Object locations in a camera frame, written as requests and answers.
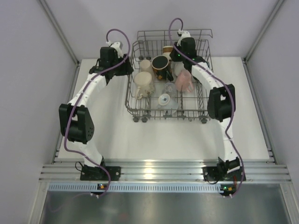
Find light blue mug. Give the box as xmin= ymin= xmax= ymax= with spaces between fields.
xmin=157 ymin=93 xmax=178 ymax=110

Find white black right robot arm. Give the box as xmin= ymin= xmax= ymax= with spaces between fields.
xmin=58 ymin=42 xmax=133 ymax=170

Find aluminium corner frame post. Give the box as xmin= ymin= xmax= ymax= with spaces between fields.
xmin=37 ymin=0 xmax=79 ymax=66

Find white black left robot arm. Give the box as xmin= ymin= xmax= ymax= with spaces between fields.
xmin=171 ymin=37 xmax=242 ymax=181

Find black skull mug red inside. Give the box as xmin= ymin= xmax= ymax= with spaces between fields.
xmin=151 ymin=55 xmax=174 ymax=82

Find pink mug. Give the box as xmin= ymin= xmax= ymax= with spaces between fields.
xmin=175 ymin=70 xmax=194 ymax=92

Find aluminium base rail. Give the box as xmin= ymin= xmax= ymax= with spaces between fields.
xmin=39 ymin=159 xmax=292 ymax=184

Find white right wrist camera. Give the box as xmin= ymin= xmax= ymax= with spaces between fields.
xmin=106 ymin=41 xmax=124 ymax=58

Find cream mug green inside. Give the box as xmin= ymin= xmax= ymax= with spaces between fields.
xmin=134 ymin=71 xmax=155 ymax=100

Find cream mug with handle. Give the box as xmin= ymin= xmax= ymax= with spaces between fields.
xmin=173 ymin=62 xmax=185 ymax=76

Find clear glass tumbler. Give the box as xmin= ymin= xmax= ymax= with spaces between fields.
xmin=164 ymin=82 xmax=177 ymax=96

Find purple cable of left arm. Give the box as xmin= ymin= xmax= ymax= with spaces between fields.
xmin=168 ymin=18 xmax=245 ymax=198

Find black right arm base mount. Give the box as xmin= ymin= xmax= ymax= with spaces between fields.
xmin=76 ymin=163 xmax=121 ymax=181

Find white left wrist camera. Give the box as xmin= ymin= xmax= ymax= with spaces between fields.
xmin=176 ymin=29 xmax=191 ymax=46

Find perforated blue-grey cable tray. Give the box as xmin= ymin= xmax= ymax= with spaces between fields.
xmin=48 ymin=182 xmax=224 ymax=193

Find beige plain cup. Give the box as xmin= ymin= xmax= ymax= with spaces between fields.
xmin=139 ymin=59 xmax=154 ymax=75

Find grey wire dish rack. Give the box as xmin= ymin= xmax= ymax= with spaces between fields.
xmin=125 ymin=28 xmax=219 ymax=123

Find steel cup brown sleeve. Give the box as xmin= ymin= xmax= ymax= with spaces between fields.
xmin=162 ymin=45 xmax=173 ymax=60

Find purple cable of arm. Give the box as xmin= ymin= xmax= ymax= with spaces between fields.
xmin=168 ymin=18 xmax=245 ymax=198
xmin=48 ymin=28 xmax=131 ymax=212

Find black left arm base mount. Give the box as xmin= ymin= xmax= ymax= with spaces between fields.
xmin=202 ymin=166 xmax=246 ymax=184

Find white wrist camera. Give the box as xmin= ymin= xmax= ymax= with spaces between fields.
xmin=176 ymin=29 xmax=191 ymax=46
xmin=106 ymin=41 xmax=124 ymax=58

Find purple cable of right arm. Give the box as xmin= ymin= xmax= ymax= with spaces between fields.
xmin=48 ymin=28 xmax=131 ymax=212

